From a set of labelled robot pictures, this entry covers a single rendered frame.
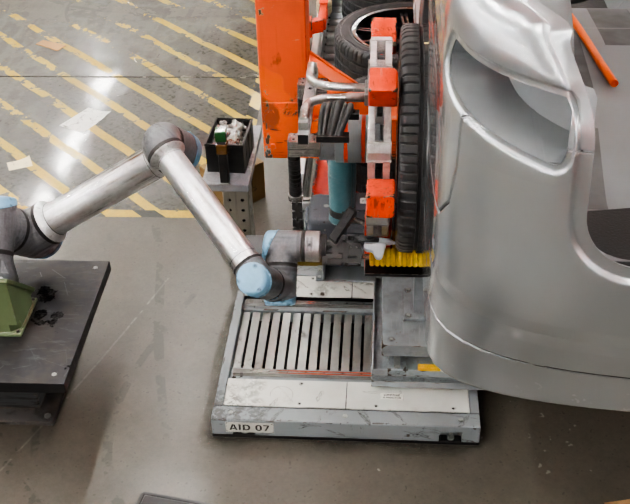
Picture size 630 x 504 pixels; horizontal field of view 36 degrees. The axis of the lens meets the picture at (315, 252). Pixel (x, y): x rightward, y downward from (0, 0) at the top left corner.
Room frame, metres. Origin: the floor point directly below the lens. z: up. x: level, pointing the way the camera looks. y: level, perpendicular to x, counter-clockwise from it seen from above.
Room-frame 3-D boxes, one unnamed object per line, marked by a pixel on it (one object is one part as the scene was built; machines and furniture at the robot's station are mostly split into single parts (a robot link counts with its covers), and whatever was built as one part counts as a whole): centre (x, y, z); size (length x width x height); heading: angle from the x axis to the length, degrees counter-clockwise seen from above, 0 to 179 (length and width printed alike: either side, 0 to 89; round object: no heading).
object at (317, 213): (2.80, -0.18, 0.26); 0.42 x 0.18 x 0.35; 85
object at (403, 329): (2.47, -0.37, 0.32); 0.40 x 0.30 x 0.28; 175
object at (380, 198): (2.17, -0.18, 0.85); 0.09 x 0.08 x 0.07; 175
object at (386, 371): (2.47, -0.37, 0.13); 0.50 x 0.36 x 0.10; 175
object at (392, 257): (2.36, -0.29, 0.51); 0.29 x 0.06 x 0.06; 85
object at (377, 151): (2.49, -0.20, 0.85); 0.54 x 0.07 x 0.54; 175
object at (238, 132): (3.07, 0.30, 0.51); 0.20 x 0.14 x 0.13; 172
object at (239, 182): (3.11, 0.29, 0.44); 0.43 x 0.17 x 0.03; 175
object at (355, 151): (2.49, -0.13, 0.85); 0.21 x 0.14 x 0.14; 85
